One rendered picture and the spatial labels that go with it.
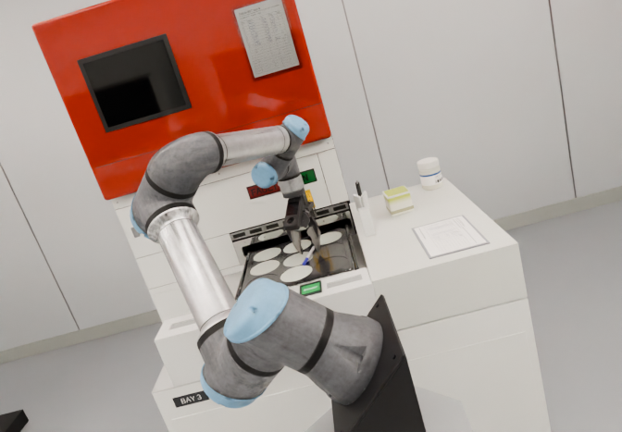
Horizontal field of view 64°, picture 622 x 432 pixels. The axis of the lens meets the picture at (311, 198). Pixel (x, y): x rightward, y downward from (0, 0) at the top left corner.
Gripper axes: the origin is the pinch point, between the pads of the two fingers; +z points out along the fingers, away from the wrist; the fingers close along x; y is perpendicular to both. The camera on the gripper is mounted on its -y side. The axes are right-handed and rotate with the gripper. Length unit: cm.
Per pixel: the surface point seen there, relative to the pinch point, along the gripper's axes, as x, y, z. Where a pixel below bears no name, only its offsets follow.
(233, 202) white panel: 28.3, 14.3, -16.5
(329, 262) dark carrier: -8.0, -6.4, 2.0
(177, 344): 20, -48, -1
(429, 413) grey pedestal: -39, -61, 10
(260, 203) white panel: 19.7, 17.0, -13.3
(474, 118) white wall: -55, 195, 10
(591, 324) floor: -89, 82, 91
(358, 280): -23.7, -32.0, -3.9
